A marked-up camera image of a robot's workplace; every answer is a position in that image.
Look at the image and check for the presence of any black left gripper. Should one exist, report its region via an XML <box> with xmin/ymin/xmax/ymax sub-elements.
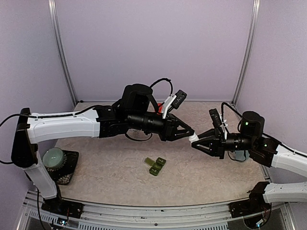
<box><xmin>128</xmin><ymin>111</ymin><xmax>195</xmax><ymax>142</ymax></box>

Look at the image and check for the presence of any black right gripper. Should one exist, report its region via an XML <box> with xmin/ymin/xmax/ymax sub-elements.
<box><xmin>192</xmin><ymin>128</ymin><xmax>256</xmax><ymax>160</ymax></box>

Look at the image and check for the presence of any small white bottle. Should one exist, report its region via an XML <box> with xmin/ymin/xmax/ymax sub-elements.
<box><xmin>188</xmin><ymin>133</ymin><xmax>199</xmax><ymax>143</ymax></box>

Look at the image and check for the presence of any green pill organizer box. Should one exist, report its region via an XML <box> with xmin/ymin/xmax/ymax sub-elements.
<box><xmin>144</xmin><ymin>157</ymin><xmax>166</xmax><ymax>176</ymax></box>

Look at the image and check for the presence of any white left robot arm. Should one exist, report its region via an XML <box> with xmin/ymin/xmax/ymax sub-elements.
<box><xmin>11</xmin><ymin>84</ymin><xmax>198</xmax><ymax>213</ymax></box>

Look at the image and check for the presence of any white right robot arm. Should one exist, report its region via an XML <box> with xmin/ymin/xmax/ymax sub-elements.
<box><xmin>189</xmin><ymin>109</ymin><xmax>307</xmax><ymax>213</ymax></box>

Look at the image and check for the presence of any light blue mug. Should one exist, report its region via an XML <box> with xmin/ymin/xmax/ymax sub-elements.
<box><xmin>234</xmin><ymin>150</ymin><xmax>249</xmax><ymax>162</ymax></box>

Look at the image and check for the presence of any black square tray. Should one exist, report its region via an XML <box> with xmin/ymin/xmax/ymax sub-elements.
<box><xmin>45</xmin><ymin>150</ymin><xmax>79</xmax><ymax>185</ymax></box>

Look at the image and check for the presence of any green ceramic bowl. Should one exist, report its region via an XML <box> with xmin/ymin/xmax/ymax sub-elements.
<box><xmin>43</xmin><ymin>148</ymin><xmax>64</xmax><ymax>169</ymax></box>

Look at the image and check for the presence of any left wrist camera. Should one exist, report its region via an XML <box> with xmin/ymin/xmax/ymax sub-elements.
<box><xmin>162</xmin><ymin>90</ymin><xmax>187</xmax><ymax>119</ymax></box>

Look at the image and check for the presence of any right aluminium frame post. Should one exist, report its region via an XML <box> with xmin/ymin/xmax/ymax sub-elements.
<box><xmin>232</xmin><ymin>0</ymin><xmax>261</xmax><ymax>107</ymax></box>

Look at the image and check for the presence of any aluminium frame post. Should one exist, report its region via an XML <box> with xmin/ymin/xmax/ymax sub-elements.
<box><xmin>232</xmin><ymin>0</ymin><xmax>261</xmax><ymax>107</ymax></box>
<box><xmin>48</xmin><ymin>0</ymin><xmax>78</xmax><ymax>106</ymax></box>

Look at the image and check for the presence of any front aluminium rail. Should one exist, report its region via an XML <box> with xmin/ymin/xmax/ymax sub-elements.
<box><xmin>20</xmin><ymin>192</ymin><xmax>295</xmax><ymax>230</ymax></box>

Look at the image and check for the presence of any left aluminium frame post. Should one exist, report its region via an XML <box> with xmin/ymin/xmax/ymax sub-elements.
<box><xmin>48</xmin><ymin>0</ymin><xmax>78</xmax><ymax>106</ymax></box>

